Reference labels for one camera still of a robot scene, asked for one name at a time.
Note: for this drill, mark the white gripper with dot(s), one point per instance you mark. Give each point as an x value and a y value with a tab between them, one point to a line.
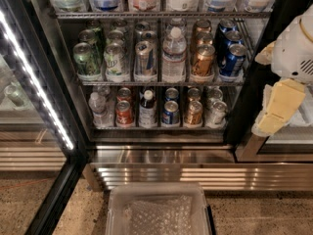
290	57

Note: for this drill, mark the red coke can front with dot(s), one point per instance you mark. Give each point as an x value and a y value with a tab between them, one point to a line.
124	114

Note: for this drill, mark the red coke can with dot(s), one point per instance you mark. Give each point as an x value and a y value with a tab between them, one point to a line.
124	114
124	94

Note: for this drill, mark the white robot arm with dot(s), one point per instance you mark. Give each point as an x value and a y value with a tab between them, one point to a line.
290	57

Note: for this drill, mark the blue pepsi can middle front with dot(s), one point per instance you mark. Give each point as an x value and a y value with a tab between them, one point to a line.
233	60

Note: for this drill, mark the silver can bottom rear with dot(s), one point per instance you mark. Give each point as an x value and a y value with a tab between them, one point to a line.
214	94

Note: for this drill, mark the silver can bottom front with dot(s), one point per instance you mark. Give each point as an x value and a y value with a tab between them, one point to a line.
216	114

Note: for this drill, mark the gold can middle front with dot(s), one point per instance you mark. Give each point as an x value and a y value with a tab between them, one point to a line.
203	60

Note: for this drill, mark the gold can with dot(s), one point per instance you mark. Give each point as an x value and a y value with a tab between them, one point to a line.
193	115
193	94
203	60

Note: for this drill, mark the gold can bottom rear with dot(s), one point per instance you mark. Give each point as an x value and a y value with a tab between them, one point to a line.
193	94

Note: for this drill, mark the gold can bottom front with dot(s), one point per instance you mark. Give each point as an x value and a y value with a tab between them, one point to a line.
193	115

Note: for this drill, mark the blue pepsi can bottom rear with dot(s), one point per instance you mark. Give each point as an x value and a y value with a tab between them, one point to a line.
171	94

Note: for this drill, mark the clear water bottle middle shelf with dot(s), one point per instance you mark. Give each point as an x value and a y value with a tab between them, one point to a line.
174	53

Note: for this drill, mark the clear water bottle shelf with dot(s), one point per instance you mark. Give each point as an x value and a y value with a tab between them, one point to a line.
174	53
98	106

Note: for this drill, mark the blue pepsi can bottom front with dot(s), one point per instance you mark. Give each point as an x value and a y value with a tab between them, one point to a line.
170	114

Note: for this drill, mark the silver red bull can front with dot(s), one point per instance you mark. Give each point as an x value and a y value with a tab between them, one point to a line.
144	58

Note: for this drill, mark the red coke can rear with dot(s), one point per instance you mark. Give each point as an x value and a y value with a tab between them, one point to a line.
124	94

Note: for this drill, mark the white 7up can front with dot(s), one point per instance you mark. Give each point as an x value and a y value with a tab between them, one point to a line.
115	59

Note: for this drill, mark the clear water bottle bottom shelf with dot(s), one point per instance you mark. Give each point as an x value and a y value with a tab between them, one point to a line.
98	106

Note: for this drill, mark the green can middle front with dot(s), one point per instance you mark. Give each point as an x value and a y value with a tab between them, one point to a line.
85	59

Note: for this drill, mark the glass fridge door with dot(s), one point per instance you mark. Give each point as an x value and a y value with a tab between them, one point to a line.
32	44

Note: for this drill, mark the dark soda bottle white cap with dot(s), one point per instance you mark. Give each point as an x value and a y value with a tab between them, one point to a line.
147	110

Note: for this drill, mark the clear plastic bin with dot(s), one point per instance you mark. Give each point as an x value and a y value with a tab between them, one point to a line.
169	208

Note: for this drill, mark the middle wire shelf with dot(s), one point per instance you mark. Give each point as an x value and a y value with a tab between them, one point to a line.
159	83

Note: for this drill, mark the wire shelf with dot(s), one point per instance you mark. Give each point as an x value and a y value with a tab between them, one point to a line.
157	15
159	83

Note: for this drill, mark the upper wire shelf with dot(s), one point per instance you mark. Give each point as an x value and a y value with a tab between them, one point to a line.
157	15

